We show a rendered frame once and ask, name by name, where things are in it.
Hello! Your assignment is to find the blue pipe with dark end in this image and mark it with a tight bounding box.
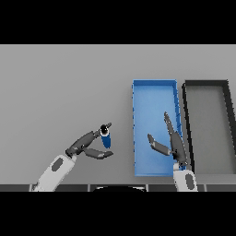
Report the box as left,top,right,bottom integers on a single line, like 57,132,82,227
100,124,112,149

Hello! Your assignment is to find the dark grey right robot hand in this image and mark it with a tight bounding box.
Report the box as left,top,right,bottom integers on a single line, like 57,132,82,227
147,111,189,167

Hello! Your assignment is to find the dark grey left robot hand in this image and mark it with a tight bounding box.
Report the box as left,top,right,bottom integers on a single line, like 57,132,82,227
65,123,114,160

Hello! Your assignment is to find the blue bin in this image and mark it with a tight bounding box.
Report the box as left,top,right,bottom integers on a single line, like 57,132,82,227
131,78,186,178

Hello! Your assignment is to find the dark grey bin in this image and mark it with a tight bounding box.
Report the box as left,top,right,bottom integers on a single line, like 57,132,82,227
182,79,236,176

